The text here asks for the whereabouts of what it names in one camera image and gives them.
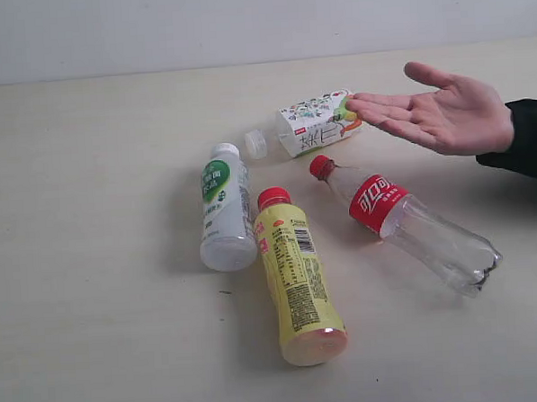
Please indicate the white green yogurt drink bottle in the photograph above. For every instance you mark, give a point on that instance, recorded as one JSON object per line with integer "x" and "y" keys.
{"x": 228, "y": 243}

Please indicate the yellow label red cap bottle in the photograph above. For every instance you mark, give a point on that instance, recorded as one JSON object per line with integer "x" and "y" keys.
{"x": 311, "y": 331}

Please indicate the square clear tea bottle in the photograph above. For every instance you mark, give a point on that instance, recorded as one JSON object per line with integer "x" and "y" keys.
{"x": 305, "y": 127}

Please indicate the clear cola bottle red label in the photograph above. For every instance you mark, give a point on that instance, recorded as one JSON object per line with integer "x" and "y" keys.
{"x": 461, "y": 259}

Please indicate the person's open bare hand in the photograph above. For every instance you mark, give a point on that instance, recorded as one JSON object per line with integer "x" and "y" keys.
{"x": 461, "y": 117}

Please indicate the black sleeved forearm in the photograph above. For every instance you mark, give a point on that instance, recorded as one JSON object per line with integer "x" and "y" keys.
{"x": 521, "y": 156}

